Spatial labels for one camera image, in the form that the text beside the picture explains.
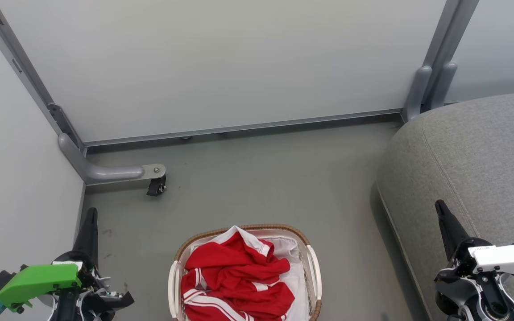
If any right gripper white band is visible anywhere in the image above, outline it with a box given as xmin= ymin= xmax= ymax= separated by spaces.
xmin=434 ymin=199 xmax=514 ymax=286

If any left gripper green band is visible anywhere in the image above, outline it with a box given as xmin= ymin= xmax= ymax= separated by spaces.
xmin=0 ymin=207 xmax=135 ymax=321

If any red shirt wide white stripe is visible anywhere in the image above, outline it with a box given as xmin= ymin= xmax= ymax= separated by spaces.
xmin=186 ymin=226 xmax=291 ymax=288

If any red shirt with printed letters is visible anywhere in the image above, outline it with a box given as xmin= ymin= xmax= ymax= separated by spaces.
xmin=181 ymin=267 xmax=296 ymax=321

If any grey fabric sofa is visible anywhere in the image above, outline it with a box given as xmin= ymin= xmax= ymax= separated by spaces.
xmin=375 ymin=91 xmax=514 ymax=321

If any grey partition foot tube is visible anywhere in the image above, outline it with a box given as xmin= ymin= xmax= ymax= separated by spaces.
xmin=58 ymin=133 xmax=166 ymax=186

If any black caster wheel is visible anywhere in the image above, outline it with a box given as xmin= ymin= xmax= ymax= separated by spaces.
xmin=146 ymin=175 xmax=167 ymax=197

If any white wicker-rimmed laundry basket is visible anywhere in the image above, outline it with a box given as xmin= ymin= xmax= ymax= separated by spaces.
xmin=168 ymin=224 xmax=323 ymax=321

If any white cloth basket liner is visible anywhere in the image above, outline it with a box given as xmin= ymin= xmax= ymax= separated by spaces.
xmin=189 ymin=226 xmax=312 ymax=321

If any grey partition post double foot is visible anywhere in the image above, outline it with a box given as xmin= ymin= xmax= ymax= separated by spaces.
xmin=401 ymin=0 xmax=480 ymax=123

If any grey partition bottom rail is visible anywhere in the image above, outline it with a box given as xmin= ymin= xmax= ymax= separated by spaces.
xmin=83 ymin=108 xmax=404 ymax=148

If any grey partition post with hinge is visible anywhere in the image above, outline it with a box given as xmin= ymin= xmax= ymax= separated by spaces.
xmin=0 ymin=0 xmax=87 ymax=156

